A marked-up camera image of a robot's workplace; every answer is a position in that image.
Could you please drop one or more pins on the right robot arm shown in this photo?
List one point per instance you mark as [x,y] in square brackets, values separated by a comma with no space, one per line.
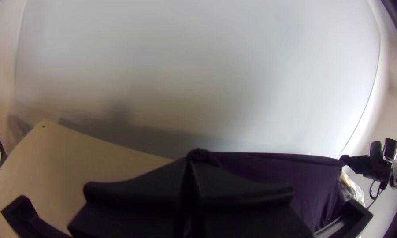
[394,162]

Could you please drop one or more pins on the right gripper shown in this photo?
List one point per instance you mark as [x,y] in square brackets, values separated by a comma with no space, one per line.
[366,167]

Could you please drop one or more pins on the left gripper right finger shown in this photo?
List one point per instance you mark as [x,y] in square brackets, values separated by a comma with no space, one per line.
[248,205]

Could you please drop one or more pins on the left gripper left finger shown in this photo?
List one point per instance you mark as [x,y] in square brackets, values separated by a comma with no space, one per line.
[135,201]

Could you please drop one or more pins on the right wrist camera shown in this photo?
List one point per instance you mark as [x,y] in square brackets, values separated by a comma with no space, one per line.
[376,149]

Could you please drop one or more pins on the black t-shirt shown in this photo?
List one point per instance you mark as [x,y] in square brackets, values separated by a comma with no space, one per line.
[310,185]

